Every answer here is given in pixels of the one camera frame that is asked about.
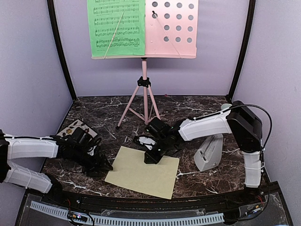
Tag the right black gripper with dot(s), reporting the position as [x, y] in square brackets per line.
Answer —
[154, 159]

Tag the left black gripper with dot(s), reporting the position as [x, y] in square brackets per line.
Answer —
[96, 165]

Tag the yellow paper sheet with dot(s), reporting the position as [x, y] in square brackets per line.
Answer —
[130, 172]

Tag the pink perforated music stand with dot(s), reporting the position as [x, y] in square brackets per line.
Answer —
[170, 32]

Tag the green sheet music page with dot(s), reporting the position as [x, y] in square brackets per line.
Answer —
[116, 27]

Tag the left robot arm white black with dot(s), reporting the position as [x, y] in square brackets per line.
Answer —
[79, 146]

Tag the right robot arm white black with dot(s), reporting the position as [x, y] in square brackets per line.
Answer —
[236, 119]

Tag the white metronome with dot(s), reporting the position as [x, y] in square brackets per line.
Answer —
[209, 154]

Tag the small circuit board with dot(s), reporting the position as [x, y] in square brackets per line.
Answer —
[76, 217]

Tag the pale green ceramic bowl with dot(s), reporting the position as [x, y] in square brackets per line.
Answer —
[225, 106]

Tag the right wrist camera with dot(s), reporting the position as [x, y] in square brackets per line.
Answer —
[146, 141]

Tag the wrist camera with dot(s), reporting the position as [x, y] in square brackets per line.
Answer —
[93, 150]
[146, 141]

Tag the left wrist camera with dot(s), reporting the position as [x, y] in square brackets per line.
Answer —
[93, 150]

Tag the black front rail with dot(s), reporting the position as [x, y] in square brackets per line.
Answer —
[225, 201]

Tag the grey slotted cable duct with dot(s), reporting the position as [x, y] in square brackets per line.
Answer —
[97, 220]

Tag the left black frame post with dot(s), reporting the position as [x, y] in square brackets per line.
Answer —
[59, 48]

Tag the black frame post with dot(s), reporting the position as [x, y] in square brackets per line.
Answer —
[243, 50]
[59, 48]

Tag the right black frame post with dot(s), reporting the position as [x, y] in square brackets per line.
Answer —
[243, 50]

